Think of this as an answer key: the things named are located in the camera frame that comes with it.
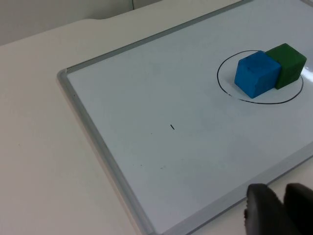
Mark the green cube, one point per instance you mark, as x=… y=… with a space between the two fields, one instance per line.
x=288 y=64

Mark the blue cube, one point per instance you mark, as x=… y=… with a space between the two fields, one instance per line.
x=254 y=73

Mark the grey-framed whiteboard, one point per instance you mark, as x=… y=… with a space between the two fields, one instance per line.
x=156 y=102

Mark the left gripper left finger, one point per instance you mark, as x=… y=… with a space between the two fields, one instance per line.
x=266 y=213

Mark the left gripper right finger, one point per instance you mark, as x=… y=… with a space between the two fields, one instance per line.
x=299 y=205

